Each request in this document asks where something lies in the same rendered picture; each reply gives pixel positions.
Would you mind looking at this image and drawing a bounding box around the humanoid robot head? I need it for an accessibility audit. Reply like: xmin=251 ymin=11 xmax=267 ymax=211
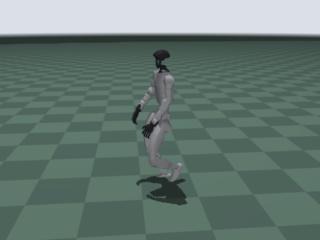
xmin=153 ymin=49 xmax=170 ymax=73

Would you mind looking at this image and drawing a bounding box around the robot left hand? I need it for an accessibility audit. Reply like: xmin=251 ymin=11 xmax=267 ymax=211
xmin=142 ymin=120 xmax=159 ymax=139

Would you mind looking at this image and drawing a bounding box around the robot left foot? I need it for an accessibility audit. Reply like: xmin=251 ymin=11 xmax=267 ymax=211
xmin=169 ymin=163 xmax=184 ymax=182

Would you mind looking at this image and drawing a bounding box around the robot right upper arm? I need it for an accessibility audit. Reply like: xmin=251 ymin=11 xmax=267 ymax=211
xmin=147 ymin=70 xmax=157 ymax=96

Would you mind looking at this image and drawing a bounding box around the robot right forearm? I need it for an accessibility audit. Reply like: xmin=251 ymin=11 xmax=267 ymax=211
xmin=136 ymin=91 xmax=152 ymax=110

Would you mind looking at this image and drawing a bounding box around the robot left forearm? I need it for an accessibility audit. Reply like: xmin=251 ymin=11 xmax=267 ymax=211
xmin=151 ymin=99 xmax=169 ymax=125

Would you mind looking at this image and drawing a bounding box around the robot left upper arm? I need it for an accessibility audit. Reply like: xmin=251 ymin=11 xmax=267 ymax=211
xmin=161 ymin=74 xmax=174 ymax=106

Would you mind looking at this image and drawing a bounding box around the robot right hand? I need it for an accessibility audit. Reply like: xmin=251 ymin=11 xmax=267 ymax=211
xmin=132 ymin=104 xmax=142 ymax=125

